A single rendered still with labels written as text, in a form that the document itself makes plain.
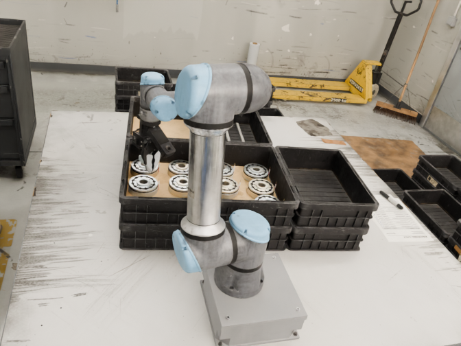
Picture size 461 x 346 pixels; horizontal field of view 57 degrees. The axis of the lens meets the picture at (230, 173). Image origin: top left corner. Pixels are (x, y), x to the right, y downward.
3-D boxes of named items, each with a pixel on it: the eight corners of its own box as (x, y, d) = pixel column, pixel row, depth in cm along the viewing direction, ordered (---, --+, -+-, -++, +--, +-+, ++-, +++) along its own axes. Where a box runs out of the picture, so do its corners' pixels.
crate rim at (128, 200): (213, 206, 138) (213, 201, 137) (118, 204, 132) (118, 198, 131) (202, 146, 171) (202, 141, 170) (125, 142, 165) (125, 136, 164)
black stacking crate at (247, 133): (267, 169, 182) (273, 146, 176) (199, 165, 176) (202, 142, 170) (250, 126, 215) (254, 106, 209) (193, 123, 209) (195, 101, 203)
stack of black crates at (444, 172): (470, 228, 287) (494, 187, 269) (435, 230, 278) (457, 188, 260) (433, 193, 319) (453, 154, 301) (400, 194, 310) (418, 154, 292)
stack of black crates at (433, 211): (464, 277, 244) (492, 232, 226) (421, 281, 235) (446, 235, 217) (422, 231, 276) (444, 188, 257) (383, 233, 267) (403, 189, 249)
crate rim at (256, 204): (299, 209, 144) (301, 204, 143) (213, 206, 138) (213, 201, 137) (272, 150, 177) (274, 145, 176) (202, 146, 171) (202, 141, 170)
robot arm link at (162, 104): (191, 98, 127) (178, 84, 135) (154, 100, 122) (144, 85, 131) (188, 121, 131) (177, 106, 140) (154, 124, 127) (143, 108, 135)
